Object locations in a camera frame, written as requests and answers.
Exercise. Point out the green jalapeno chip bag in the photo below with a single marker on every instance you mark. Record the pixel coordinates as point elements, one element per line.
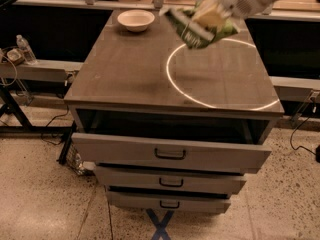
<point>192,34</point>

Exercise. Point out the white bowl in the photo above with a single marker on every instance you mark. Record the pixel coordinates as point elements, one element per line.
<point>136,20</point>

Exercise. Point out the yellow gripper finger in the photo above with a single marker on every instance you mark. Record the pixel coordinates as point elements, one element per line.
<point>213,16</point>
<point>210,4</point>

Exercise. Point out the clear plastic water bottle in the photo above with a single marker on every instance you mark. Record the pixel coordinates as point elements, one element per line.
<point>26,50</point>

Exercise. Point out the top grey drawer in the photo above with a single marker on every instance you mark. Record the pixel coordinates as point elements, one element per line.
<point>173,154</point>

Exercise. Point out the bottom grey drawer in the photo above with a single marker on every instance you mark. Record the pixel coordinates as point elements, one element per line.
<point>168,200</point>

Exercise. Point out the small round device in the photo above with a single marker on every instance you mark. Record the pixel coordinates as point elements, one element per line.
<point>15,56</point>

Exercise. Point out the grey drawer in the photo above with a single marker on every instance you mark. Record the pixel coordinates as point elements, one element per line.
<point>169,180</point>
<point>173,154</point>
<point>168,200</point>

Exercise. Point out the grey drawer cabinet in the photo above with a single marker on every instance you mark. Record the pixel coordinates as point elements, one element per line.
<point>151,85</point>

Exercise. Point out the grey side bench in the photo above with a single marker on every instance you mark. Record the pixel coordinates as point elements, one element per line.
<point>44,70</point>

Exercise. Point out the middle grey drawer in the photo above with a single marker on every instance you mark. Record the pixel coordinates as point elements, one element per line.
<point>169,180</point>

